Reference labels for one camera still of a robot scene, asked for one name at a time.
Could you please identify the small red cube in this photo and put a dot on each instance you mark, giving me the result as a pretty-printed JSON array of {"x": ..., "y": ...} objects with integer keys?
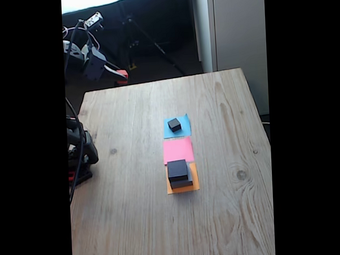
[{"x": 122, "y": 76}]

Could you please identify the small black cube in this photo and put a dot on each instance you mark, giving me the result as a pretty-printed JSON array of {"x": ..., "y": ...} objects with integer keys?
[{"x": 174, "y": 124}]

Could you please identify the medium black cube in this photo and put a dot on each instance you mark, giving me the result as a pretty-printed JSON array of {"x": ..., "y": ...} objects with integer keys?
[{"x": 177, "y": 170}]

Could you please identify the large grey cube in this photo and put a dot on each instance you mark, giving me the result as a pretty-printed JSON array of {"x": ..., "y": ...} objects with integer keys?
[{"x": 183, "y": 184}]

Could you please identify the black tripod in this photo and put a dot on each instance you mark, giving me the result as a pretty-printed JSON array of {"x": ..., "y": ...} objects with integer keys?
[{"x": 155, "y": 46}]

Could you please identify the bright white light panel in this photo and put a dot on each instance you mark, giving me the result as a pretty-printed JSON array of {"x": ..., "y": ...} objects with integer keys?
[{"x": 91, "y": 1}]

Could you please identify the blue paper sheet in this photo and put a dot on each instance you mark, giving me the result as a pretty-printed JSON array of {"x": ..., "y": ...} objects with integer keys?
[{"x": 186, "y": 126}]

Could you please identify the pink paper sheet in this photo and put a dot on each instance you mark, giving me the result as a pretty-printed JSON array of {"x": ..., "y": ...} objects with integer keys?
[{"x": 178, "y": 151}]

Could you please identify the red table clamp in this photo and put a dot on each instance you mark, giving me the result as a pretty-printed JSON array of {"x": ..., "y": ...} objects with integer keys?
[{"x": 71, "y": 176}]

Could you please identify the white cabinet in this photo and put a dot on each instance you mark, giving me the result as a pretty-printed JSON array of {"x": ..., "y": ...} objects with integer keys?
[{"x": 239, "y": 31}]

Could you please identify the orange paper sheet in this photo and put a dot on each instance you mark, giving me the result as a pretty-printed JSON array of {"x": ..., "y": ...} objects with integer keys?
[{"x": 196, "y": 182}]

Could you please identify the small gripper camera board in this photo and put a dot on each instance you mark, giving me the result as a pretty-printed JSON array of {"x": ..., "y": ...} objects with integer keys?
[{"x": 93, "y": 19}]

